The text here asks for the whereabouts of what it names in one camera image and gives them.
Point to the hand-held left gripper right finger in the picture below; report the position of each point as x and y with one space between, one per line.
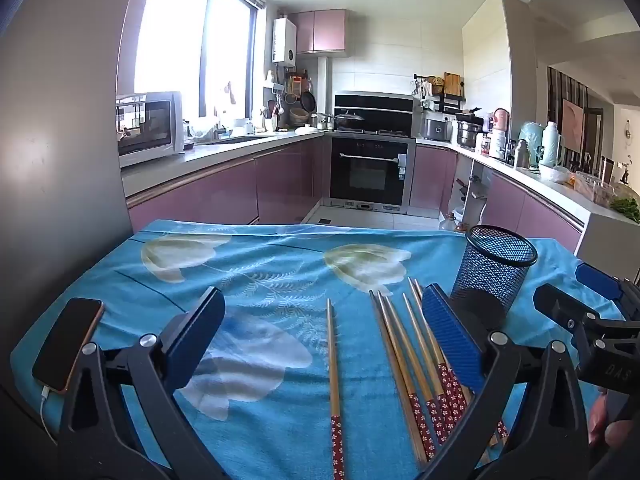
450 335

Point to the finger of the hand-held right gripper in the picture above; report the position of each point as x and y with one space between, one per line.
597 280
562 307

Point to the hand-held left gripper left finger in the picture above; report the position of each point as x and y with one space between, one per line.
192 345

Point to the bunch of wooden chopsticks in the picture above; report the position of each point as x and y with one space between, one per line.
400 350

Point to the black mesh utensil holder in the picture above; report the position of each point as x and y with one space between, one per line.
492 270

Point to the single red-patterned wooden chopstick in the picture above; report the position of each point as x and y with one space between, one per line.
333 360

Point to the person's right hand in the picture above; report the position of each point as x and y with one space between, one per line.
622 435

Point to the green leafy vegetables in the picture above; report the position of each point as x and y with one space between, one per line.
625 207

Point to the clear plastic container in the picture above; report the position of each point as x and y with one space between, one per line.
592 187

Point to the blue floral tablecloth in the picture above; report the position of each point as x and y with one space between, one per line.
270 280

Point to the pink base cabinets under rack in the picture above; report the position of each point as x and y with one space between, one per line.
520 215

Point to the plastic oil bottle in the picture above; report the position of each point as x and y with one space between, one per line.
451 222

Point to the black smartphone orange case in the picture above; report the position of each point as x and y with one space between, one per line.
65 345

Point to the mint green thermos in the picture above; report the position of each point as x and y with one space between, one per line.
551 145

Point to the steel vacuum flask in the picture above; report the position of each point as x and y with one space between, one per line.
522 155

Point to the pink base cabinets by window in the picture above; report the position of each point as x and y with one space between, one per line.
225 190

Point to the mint green kettle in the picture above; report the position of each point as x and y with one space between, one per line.
530 135

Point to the white jar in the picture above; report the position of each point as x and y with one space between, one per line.
497 145

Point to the black built-in oven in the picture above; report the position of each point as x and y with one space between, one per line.
370 170

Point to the pink electric kettle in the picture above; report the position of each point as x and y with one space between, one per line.
501 120

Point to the steel cooking pot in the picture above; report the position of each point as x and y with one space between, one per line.
467 135

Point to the silver rice cooker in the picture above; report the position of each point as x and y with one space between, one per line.
435 127

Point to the gas stove top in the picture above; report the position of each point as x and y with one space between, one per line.
380 133

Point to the silver countertop oven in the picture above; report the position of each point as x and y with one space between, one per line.
150 127

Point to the black wok with lid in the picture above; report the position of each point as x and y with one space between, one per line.
349 121

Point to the black range hood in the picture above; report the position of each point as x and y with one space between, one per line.
372 107

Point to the wooden cutting board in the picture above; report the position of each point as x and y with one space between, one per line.
452 84

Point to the grey refrigerator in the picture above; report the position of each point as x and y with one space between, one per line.
60 135

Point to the hanging black frying pan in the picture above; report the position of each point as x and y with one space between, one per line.
308 101

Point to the kitchen window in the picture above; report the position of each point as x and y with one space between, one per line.
170 35

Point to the white water heater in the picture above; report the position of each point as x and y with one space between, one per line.
284 40

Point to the pink wall picture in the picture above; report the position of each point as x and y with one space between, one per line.
572 125

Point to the black wall rack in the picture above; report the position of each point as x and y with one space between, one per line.
450 102

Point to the pink wall cabinet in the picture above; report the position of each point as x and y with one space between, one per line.
320 30

